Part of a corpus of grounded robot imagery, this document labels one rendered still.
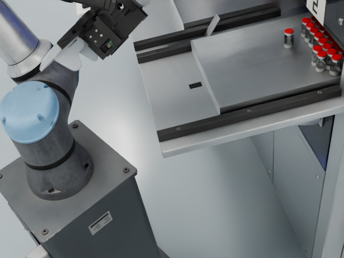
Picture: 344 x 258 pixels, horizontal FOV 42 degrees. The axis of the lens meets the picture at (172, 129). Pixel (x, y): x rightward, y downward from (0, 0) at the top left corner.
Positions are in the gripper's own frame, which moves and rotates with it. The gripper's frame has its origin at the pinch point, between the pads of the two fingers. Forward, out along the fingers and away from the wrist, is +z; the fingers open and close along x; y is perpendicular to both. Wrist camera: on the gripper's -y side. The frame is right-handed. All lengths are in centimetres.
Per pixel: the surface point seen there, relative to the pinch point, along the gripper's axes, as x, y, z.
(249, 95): 14.5, 34.1, -21.5
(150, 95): 17.2, 18.8, -4.8
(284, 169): 63, 71, -7
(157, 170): 103, 49, 41
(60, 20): 221, -52, 57
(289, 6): 43, 29, -43
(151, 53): 27.9, 12.0, -9.9
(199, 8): 48, 12, -25
